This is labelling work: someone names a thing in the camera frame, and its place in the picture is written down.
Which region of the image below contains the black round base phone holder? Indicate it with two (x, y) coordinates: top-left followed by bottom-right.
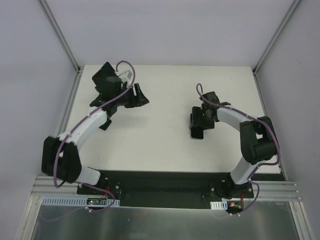
(95, 86), (104, 99)

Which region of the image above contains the black phone blue edge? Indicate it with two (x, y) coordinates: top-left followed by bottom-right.
(100, 61), (117, 77)

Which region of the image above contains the black phone teal edge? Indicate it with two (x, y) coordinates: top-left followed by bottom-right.
(189, 128), (204, 140)

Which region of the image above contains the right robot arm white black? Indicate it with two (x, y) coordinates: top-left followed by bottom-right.
(189, 91), (280, 199)

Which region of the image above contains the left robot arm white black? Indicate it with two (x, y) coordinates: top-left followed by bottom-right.
(41, 76), (150, 195)

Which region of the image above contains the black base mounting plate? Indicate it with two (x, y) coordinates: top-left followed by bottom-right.
(76, 170), (254, 210)

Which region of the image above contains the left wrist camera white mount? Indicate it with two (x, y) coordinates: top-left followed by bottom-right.
(116, 70), (133, 86)

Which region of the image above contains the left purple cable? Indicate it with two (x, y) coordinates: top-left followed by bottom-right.
(37, 60), (136, 222)

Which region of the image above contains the right white cable duct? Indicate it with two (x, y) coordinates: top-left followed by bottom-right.
(210, 200), (228, 211)

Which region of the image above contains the white cable duct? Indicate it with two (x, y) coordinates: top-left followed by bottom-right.
(42, 196), (120, 208)
(210, 200), (228, 211)

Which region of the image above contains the left aluminium frame post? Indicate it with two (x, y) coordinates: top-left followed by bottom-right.
(37, 0), (81, 73)

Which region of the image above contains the aluminium frame post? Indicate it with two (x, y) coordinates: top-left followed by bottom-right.
(37, 0), (81, 73)
(252, 0), (303, 76)

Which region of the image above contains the right aluminium frame post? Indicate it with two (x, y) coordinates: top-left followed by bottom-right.
(252, 0), (303, 76)

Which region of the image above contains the left white cable duct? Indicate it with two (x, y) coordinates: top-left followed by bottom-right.
(42, 196), (120, 208)

